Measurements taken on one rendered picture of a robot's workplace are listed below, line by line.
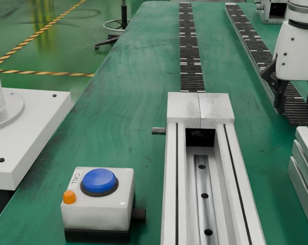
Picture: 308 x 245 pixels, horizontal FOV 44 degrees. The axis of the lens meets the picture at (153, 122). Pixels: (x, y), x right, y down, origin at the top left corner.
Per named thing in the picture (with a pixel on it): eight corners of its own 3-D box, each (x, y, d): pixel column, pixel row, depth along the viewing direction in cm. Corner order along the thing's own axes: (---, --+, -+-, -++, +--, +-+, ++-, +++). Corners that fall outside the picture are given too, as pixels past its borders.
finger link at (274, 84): (284, 75, 71) (279, 107, 74) (267, 75, 71) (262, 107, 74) (288, 82, 68) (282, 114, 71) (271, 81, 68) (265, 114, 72)
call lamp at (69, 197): (65, 195, 45) (63, 187, 45) (77, 196, 45) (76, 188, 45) (62, 203, 44) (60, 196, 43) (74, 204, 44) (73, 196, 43)
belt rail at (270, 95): (224, 9, 160) (225, 2, 159) (234, 9, 160) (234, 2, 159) (277, 114, 77) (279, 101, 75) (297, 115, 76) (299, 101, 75)
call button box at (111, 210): (79, 200, 54) (75, 163, 51) (147, 202, 53) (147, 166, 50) (64, 242, 47) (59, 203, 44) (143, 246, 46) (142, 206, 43)
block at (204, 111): (153, 139, 68) (153, 91, 63) (223, 141, 67) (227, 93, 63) (150, 168, 60) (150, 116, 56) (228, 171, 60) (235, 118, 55)
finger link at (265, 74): (297, 43, 67) (305, 71, 69) (255, 60, 69) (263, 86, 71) (299, 45, 66) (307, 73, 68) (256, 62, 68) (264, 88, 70)
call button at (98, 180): (87, 178, 49) (86, 166, 48) (117, 179, 49) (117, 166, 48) (80, 198, 46) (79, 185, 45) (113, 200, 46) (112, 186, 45)
